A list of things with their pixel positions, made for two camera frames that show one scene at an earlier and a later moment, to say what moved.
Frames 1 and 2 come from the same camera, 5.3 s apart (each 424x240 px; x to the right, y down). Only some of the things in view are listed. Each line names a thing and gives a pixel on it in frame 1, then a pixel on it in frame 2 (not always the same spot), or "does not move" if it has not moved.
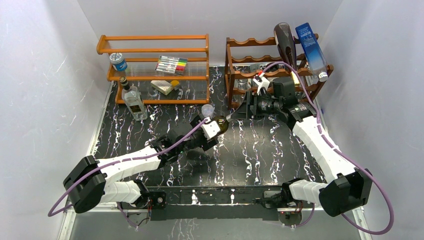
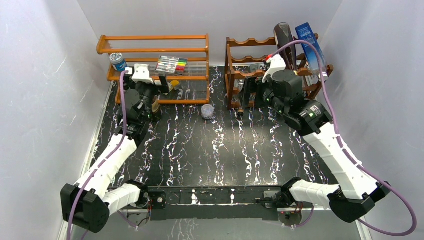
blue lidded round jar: [118, 62] does not move
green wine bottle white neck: [222, 122] → [156, 110]
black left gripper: [204, 144] → [163, 88]
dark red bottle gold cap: [286, 44] does not move
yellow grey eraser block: [176, 84] does not move
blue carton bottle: [315, 60] does not move
